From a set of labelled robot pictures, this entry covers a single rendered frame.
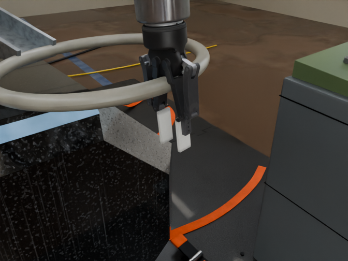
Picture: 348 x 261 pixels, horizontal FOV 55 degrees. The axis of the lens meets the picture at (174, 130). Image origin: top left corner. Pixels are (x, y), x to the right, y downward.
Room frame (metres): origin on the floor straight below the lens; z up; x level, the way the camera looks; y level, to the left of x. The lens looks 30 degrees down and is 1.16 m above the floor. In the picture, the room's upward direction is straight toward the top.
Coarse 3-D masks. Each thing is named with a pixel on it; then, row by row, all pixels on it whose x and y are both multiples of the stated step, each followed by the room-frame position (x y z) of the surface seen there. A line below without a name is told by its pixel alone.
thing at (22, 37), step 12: (0, 12) 0.99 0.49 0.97; (0, 24) 0.99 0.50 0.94; (12, 24) 0.97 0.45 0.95; (24, 24) 0.94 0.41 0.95; (0, 36) 0.93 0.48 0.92; (12, 36) 0.94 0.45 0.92; (24, 36) 0.95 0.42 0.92; (36, 36) 0.92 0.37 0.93; (48, 36) 0.90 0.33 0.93; (0, 48) 0.83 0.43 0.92; (12, 48) 0.80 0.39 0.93; (24, 48) 0.89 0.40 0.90
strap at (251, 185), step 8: (136, 104) 2.38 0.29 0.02; (264, 168) 1.54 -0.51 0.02; (256, 176) 1.47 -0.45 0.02; (248, 184) 1.40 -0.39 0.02; (256, 184) 1.40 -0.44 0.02; (240, 192) 1.34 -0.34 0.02; (248, 192) 1.34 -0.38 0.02; (232, 200) 1.28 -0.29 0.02; (240, 200) 1.28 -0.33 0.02; (224, 208) 1.22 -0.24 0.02; (232, 208) 1.22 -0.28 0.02; (208, 216) 1.16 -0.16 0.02; (216, 216) 1.16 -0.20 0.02; (192, 224) 1.12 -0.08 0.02; (200, 224) 1.12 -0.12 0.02; (176, 232) 1.07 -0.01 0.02; (184, 232) 1.07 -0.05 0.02
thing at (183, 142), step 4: (176, 124) 0.53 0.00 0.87; (180, 124) 0.54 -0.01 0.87; (176, 128) 0.53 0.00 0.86; (180, 128) 0.54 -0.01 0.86; (176, 132) 0.53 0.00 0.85; (180, 132) 0.53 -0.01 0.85; (180, 136) 0.53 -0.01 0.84; (184, 136) 0.54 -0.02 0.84; (188, 136) 0.55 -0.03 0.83; (180, 140) 0.53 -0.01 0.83; (184, 140) 0.54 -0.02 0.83; (188, 140) 0.55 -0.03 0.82; (180, 144) 0.53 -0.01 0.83; (184, 144) 0.54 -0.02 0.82; (188, 144) 0.55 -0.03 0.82; (180, 148) 0.53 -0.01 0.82; (184, 148) 0.54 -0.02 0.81
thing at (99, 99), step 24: (48, 48) 0.88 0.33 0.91; (72, 48) 0.92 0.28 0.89; (192, 48) 0.79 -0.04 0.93; (0, 72) 0.69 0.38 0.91; (0, 96) 0.53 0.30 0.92; (24, 96) 0.51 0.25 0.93; (48, 96) 0.50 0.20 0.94; (72, 96) 0.50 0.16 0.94; (96, 96) 0.50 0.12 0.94; (120, 96) 0.50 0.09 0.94; (144, 96) 0.52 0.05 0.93
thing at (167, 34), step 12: (144, 24) 0.58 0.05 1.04; (180, 24) 0.55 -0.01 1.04; (144, 36) 0.55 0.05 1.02; (156, 36) 0.53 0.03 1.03; (168, 36) 0.53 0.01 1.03; (180, 36) 0.54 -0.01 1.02; (156, 48) 0.54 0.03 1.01; (168, 48) 0.53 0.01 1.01; (180, 48) 0.54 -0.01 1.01; (168, 60) 0.55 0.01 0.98; (180, 60) 0.53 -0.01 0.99; (180, 72) 0.55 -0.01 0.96
